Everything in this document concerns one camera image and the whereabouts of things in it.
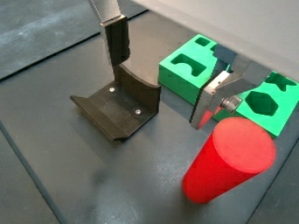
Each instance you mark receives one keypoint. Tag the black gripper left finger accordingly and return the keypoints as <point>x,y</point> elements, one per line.
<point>114,28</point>

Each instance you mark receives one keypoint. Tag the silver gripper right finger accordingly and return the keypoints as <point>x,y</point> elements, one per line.
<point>221,93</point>

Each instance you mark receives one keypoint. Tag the red round cylinder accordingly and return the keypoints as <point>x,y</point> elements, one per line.
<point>238,152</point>

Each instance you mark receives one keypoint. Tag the green shape sorter board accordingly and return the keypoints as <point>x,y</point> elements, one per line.
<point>268,105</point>

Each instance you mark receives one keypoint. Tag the black curved cradle stand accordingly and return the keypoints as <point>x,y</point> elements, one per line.
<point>123,105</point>

